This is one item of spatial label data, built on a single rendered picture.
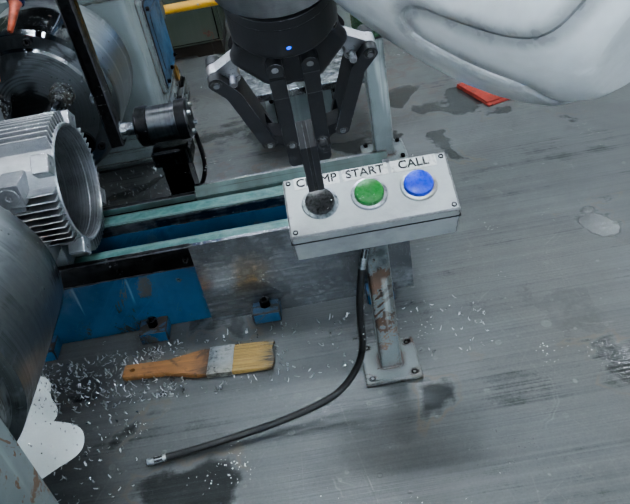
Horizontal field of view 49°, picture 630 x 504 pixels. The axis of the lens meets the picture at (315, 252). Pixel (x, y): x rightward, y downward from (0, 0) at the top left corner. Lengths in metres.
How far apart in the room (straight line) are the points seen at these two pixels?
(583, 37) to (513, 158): 1.01
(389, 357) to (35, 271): 0.41
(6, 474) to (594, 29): 0.52
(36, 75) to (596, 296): 0.86
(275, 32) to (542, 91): 0.23
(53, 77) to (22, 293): 0.51
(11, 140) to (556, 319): 0.72
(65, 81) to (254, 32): 0.71
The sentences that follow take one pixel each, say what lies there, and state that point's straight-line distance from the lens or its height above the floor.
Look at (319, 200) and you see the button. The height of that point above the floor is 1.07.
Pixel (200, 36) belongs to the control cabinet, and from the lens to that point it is 4.23.
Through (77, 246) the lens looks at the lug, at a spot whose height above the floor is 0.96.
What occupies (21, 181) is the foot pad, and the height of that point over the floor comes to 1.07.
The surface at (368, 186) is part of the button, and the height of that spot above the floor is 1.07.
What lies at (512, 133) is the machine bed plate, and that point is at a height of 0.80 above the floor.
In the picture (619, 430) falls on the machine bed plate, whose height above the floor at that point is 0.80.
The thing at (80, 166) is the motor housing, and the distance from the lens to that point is 1.05.
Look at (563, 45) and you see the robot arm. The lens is 0.25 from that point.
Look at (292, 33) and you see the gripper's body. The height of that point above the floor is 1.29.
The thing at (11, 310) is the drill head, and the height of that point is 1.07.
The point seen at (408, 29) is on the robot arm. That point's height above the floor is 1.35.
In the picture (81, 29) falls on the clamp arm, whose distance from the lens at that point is 1.02.
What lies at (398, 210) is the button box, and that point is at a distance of 0.69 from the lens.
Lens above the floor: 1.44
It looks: 37 degrees down
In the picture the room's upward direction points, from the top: 11 degrees counter-clockwise
